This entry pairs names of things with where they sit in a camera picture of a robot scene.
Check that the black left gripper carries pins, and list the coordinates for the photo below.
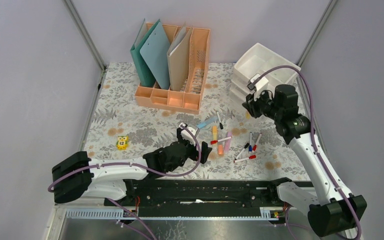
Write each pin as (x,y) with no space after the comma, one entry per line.
(194,156)

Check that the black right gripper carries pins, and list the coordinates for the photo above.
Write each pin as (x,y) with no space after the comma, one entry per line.
(251,104)

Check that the white plastic drawer unit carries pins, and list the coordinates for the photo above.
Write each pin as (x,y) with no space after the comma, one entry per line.
(255,62)

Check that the green folder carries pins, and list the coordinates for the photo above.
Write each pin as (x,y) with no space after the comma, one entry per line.
(140,59)

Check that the tan kraft folder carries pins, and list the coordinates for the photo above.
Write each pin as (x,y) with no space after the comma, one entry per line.
(178,56)

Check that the light blue folder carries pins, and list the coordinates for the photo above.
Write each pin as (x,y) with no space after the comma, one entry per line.
(159,64)

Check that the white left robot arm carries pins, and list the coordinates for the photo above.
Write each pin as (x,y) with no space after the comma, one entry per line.
(81,176)

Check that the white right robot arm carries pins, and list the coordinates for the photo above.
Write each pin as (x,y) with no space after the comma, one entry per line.
(334,208)

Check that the red cap marker on highlighters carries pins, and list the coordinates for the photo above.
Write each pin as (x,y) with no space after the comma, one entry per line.
(220,140)

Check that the pink purple highlighter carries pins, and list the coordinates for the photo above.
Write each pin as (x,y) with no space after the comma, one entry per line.
(227,143)

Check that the blue highlighter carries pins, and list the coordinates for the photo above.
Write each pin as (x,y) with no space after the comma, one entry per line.
(207,122)

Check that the black cap whiteboard marker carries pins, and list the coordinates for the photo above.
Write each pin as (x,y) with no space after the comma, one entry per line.
(219,120)

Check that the black cap marker right group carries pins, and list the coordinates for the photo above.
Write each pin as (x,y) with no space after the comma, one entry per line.
(241,151)

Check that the floral table cloth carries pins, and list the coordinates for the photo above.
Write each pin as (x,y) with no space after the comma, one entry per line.
(117,114)

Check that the red cap marker upper right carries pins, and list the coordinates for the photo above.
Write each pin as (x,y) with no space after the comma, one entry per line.
(256,142)

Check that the blue cap marker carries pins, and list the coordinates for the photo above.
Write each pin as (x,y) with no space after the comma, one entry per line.
(250,147)

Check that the red cap marker lowest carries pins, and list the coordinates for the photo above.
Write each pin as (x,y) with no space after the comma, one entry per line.
(251,157)

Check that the orange plastic file organizer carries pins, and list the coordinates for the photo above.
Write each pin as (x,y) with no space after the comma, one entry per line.
(188,99)

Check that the yellow owl eraser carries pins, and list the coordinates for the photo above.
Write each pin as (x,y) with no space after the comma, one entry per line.
(122,142)

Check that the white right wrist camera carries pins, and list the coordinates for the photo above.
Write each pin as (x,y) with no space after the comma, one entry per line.
(256,83)

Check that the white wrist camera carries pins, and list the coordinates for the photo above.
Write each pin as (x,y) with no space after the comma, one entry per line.
(256,83)
(187,131)

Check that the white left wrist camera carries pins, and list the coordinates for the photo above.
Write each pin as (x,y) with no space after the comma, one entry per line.
(187,131)

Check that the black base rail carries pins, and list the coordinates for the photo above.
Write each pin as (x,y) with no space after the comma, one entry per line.
(201,199)

